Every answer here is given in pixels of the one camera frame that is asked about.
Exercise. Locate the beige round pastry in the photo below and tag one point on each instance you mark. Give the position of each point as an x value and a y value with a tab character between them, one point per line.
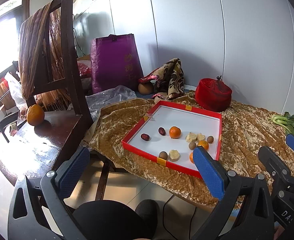
191	137

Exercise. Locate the tangerine in tray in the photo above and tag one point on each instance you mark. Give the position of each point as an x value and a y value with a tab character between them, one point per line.
191	157
204	144

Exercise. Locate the dark wooden chair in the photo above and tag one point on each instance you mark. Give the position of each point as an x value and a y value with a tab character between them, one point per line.
35	150

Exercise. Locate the brown floral patterned cloth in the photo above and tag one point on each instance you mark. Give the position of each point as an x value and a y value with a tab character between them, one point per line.
167	80

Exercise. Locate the clear plastic bag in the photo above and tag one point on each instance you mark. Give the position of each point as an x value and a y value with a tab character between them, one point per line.
110	96

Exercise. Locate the green bok choy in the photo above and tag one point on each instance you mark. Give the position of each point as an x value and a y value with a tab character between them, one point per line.
286	121

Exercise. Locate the brown round pear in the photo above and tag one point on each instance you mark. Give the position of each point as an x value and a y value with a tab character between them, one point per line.
146	88

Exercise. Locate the brown striped scarf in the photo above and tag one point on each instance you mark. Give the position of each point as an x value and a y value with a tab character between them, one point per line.
40	48

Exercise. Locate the small orange tangerine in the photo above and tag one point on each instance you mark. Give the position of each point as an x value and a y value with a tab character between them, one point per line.
175	132

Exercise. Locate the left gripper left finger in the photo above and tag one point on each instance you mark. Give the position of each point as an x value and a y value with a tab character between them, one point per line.
37	209

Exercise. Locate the black shoe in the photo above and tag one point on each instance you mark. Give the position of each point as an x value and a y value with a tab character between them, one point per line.
108	219

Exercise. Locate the golden velvet table cloth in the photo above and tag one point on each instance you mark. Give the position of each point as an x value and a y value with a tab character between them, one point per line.
245	129

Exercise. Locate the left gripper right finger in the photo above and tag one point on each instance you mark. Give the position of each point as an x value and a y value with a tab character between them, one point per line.
255	218

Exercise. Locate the purple shopping bag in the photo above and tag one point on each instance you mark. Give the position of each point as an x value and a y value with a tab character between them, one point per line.
115	61

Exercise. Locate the red velvet drawstring pouch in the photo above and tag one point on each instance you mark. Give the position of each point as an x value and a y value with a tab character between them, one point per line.
213	94

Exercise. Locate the brown longan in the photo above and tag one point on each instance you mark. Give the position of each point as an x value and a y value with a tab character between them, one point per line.
163	155
192	145
210	139

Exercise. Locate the dark red jujube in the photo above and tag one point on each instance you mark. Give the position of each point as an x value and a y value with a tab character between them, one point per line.
162	131

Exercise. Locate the red shallow box tray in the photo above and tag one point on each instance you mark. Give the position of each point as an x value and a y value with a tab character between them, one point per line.
168	132

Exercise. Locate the red plastic bag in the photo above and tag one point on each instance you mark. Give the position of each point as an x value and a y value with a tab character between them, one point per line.
84	67

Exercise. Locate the large orange on chair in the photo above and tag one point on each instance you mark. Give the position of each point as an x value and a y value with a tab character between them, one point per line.
35	115

